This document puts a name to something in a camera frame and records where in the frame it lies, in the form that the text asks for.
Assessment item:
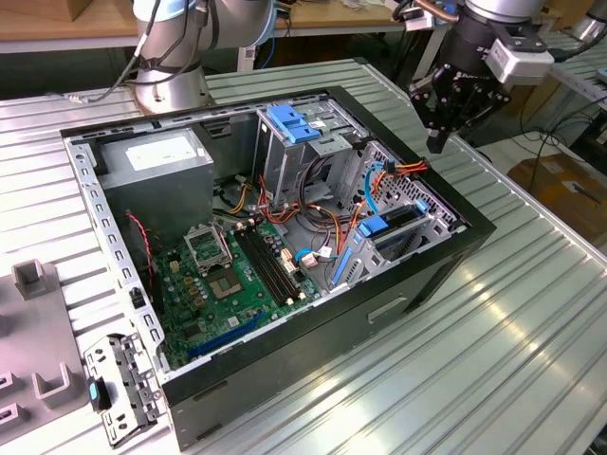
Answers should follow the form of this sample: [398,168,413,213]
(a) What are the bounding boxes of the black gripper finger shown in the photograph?
[410,65,451,153]
[435,84,512,154]

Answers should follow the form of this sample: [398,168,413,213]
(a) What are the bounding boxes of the orange red yellow power wire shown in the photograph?
[334,158,429,260]

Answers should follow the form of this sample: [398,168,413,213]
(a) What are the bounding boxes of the hard disk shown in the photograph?
[330,198,431,289]

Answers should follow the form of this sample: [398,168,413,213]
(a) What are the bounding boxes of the grey metal disk bay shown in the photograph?
[326,139,470,293]

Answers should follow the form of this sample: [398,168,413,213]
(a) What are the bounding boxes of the stacked brown cardboard boxes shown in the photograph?
[483,80,578,119]

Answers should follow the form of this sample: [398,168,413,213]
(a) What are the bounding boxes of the metal slat side table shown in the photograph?
[457,30,607,138]

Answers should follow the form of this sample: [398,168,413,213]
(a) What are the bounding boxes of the large brown cardboard box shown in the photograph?
[506,154,607,238]

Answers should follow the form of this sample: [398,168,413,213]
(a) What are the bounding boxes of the long wooden desk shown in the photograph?
[0,0,563,91]

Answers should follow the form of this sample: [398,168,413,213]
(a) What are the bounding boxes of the blue plastic drive latch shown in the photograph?
[267,104,322,146]

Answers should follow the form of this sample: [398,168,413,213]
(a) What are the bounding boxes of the grey optical drive cage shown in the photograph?
[253,97,371,209]

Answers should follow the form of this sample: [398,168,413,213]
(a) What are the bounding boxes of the black RAM slot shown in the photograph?
[248,224,302,301]
[253,223,307,299]
[235,226,291,307]
[241,225,297,304]

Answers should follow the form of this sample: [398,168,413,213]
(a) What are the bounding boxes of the thin locking lever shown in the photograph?
[212,218,236,266]

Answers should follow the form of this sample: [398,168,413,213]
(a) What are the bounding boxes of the CPU socket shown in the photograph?
[204,267,246,300]

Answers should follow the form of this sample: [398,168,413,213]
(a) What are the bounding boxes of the green motherboard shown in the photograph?
[150,220,323,373]

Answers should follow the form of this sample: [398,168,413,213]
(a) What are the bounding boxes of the metal socket cover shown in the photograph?
[183,226,234,274]

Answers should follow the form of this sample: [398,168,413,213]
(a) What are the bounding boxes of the grey power supply unit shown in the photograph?
[97,127,215,247]

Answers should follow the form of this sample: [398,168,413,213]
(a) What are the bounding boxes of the black open PC case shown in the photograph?
[60,84,498,452]

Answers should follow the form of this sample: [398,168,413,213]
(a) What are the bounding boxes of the blue expansion slot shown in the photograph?
[188,310,266,362]

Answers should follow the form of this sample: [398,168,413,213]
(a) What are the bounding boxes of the small brown cardboard box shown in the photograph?
[65,0,96,23]

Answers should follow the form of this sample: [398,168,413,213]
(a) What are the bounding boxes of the metal slot cover retainer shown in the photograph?
[83,331,167,449]

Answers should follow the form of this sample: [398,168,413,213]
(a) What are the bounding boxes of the black clip with blue button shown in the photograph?
[86,376,113,411]

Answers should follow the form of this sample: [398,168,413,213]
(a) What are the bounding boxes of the grey parts rack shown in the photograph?
[0,259,96,435]

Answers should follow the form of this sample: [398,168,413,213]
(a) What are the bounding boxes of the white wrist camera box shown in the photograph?
[483,26,556,87]

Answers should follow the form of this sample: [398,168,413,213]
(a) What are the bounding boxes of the small grey wrist camera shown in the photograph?
[392,0,461,33]

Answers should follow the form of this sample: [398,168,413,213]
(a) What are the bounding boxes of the blue data wire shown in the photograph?
[363,159,388,214]
[292,246,333,269]

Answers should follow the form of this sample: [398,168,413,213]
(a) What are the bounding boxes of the bundled power supply wires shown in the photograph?
[212,173,364,260]

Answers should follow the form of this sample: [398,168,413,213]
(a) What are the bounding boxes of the black cable with silver plug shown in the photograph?
[65,0,165,104]

